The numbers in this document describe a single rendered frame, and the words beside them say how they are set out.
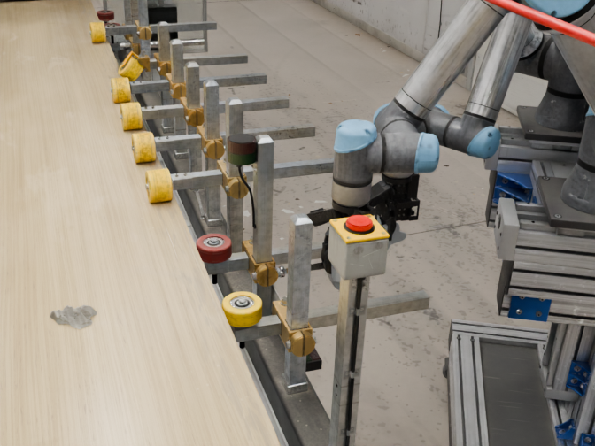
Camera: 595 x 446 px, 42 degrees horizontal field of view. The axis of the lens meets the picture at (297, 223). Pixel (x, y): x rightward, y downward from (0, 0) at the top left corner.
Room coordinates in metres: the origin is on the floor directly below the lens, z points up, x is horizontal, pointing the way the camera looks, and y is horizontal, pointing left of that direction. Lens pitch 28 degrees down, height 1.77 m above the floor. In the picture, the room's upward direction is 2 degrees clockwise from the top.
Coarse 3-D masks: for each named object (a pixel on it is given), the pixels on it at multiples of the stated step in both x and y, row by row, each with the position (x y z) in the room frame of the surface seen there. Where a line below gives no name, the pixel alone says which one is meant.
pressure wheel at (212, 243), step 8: (200, 240) 1.51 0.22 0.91; (208, 240) 1.51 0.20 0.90; (216, 240) 1.50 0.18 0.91; (224, 240) 1.51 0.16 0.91; (200, 248) 1.47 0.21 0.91; (208, 248) 1.47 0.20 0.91; (216, 248) 1.47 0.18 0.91; (224, 248) 1.48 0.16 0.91; (200, 256) 1.47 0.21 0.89; (208, 256) 1.46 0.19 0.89; (216, 256) 1.46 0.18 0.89; (224, 256) 1.47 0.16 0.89; (216, 280) 1.50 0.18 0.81
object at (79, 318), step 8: (56, 312) 1.20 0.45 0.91; (64, 312) 1.20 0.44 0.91; (72, 312) 1.20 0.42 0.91; (80, 312) 1.19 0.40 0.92; (88, 312) 1.21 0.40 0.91; (96, 312) 1.22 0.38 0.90; (56, 320) 1.18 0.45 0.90; (64, 320) 1.18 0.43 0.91; (72, 320) 1.18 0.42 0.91; (80, 320) 1.18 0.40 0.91; (88, 320) 1.19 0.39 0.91; (80, 328) 1.17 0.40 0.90
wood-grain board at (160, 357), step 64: (0, 64) 2.78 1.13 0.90; (64, 64) 2.81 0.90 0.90; (0, 128) 2.14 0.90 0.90; (64, 128) 2.16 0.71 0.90; (0, 192) 1.72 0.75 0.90; (64, 192) 1.73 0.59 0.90; (128, 192) 1.75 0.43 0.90; (0, 256) 1.42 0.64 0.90; (64, 256) 1.43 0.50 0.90; (128, 256) 1.44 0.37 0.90; (192, 256) 1.45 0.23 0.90; (0, 320) 1.18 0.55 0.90; (128, 320) 1.20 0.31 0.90; (192, 320) 1.21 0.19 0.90; (0, 384) 1.00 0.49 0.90; (64, 384) 1.01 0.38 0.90; (128, 384) 1.02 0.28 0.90; (192, 384) 1.02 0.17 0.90
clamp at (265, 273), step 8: (248, 240) 1.58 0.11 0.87; (248, 248) 1.54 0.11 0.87; (248, 256) 1.52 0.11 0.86; (256, 264) 1.47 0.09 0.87; (264, 264) 1.47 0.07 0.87; (272, 264) 1.48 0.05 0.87; (256, 272) 1.46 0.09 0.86; (264, 272) 1.45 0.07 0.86; (272, 272) 1.46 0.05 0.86; (256, 280) 1.47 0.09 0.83; (264, 280) 1.45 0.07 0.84; (272, 280) 1.46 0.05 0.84
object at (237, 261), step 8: (272, 248) 1.56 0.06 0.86; (280, 248) 1.56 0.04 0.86; (288, 248) 1.56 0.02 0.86; (312, 248) 1.57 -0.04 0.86; (320, 248) 1.57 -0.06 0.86; (232, 256) 1.52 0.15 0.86; (240, 256) 1.52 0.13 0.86; (272, 256) 1.53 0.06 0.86; (280, 256) 1.54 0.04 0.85; (312, 256) 1.57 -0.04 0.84; (320, 256) 1.57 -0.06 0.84; (208, 264) 1.48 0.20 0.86; (216, 264) 1.49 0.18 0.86; (224, 264) 1.49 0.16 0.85; (232, 264) 1.50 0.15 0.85; (240, 264) 1.51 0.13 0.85; (248, 264) 1.51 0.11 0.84; (280, 264) 1.54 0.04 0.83; (208, 272) 1.48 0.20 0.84; (216, 272) 1.49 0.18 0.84; (224, 272) 1.49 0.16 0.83
